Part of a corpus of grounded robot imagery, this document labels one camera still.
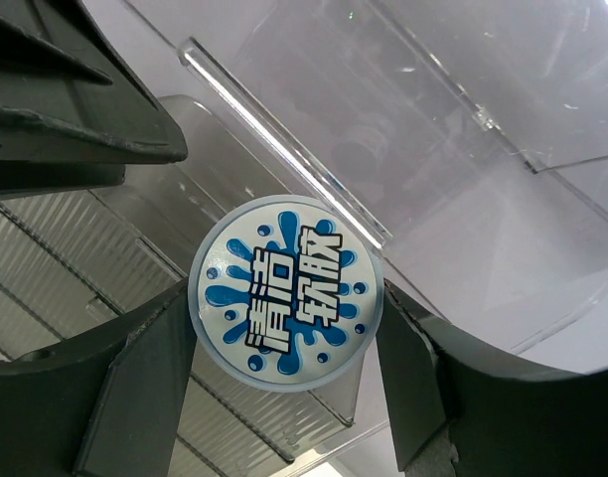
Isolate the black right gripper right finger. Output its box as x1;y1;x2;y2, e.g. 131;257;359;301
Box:
377;282;608;476

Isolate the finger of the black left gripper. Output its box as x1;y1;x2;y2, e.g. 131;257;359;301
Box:
0;1;180;134
0;9;188;164

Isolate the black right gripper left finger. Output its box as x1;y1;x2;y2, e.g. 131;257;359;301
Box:
0;281;195;476

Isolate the blue white slime jar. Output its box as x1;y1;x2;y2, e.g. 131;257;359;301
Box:
188;195;384;393

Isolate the clear acrylic drawer organizer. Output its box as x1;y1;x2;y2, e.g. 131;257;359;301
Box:
0;1;608;476

